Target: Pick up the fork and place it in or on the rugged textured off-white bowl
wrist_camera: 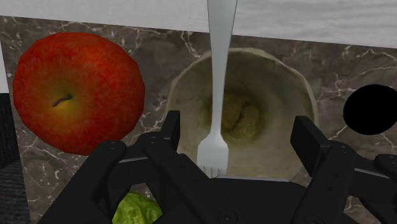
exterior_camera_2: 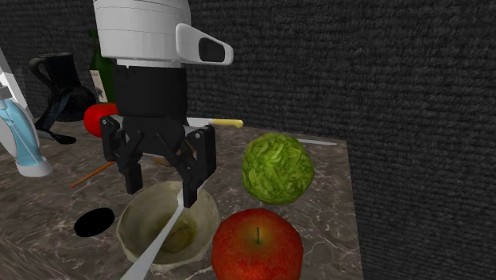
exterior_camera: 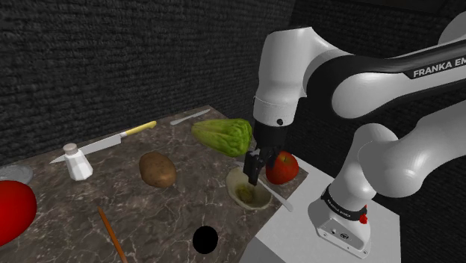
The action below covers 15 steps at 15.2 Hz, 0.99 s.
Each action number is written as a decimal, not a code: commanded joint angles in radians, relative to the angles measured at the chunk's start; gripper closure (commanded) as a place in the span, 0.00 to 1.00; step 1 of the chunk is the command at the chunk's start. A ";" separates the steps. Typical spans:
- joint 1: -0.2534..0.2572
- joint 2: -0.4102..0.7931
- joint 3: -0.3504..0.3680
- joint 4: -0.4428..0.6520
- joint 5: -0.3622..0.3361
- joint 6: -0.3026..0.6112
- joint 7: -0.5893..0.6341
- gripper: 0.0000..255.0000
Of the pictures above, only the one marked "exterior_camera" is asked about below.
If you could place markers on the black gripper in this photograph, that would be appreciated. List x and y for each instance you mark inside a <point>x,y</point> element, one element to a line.
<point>270,135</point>

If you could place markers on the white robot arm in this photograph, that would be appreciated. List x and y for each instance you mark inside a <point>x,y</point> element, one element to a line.
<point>386,164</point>

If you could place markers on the red apple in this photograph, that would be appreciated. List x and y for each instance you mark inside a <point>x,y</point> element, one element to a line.
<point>284,168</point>

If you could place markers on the pale shallow bowl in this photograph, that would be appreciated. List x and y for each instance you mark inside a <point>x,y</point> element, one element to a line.
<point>240,189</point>

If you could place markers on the green lettuce head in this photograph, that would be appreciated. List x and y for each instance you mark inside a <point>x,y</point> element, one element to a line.
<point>224,136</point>

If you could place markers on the grey robot stand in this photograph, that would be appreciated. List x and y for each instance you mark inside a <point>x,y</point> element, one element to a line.
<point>291,236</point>

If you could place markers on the silver butter knife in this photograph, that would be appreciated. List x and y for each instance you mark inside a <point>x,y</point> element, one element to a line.
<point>189,117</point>

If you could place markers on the brown potato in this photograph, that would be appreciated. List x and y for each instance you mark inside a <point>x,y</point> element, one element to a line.
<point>157,169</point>

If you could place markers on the orange wooden stick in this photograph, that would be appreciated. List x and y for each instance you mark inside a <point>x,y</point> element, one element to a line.
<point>111,235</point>

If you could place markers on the white salt shaker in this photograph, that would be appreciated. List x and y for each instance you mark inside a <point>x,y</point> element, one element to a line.
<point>77,165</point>

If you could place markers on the grey plate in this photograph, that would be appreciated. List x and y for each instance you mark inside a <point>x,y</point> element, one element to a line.
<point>14,174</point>

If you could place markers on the large red round fruit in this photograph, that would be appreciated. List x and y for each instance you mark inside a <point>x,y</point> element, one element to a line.
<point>12,211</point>

